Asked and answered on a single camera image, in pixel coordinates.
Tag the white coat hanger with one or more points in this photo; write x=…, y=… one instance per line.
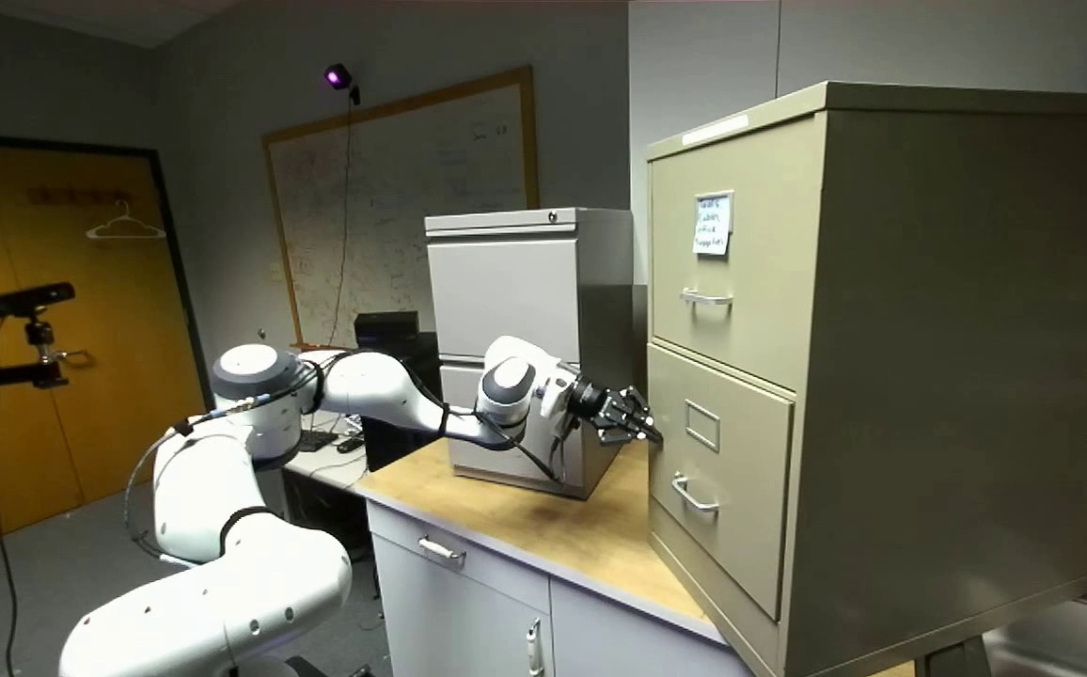
x=126, y=219

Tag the purple lit wall camera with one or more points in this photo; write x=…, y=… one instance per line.
x=340, y=76

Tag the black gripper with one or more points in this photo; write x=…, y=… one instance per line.
x=598, y=416

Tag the white paper label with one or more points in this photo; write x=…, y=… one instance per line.
x=714, y=228

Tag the beige file cabinet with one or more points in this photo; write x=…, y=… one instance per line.
x=969, y=378

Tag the grey desk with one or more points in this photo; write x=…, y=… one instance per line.
x=330, y=476

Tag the black stereo camera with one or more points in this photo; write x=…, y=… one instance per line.
x=17, y=304

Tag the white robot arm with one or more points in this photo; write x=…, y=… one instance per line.
x=228, y=590

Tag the black office chair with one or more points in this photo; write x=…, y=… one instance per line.
x=394, y=334

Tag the beige drawer with small label holder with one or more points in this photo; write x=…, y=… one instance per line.
x=751, y=551

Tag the beige drawer with paper label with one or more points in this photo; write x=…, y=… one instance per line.
x=763, y=340

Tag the wood framed whiteboard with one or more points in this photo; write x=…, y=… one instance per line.
x=403, y=214

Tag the grey cabinet with wood top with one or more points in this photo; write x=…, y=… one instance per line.
x=469, y=614

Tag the grey support leg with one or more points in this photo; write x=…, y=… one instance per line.
x=953, y=663

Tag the grey file cabinet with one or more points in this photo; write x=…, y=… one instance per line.
x=506, y=287

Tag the orange door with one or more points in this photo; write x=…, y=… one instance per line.
x=103, y=378

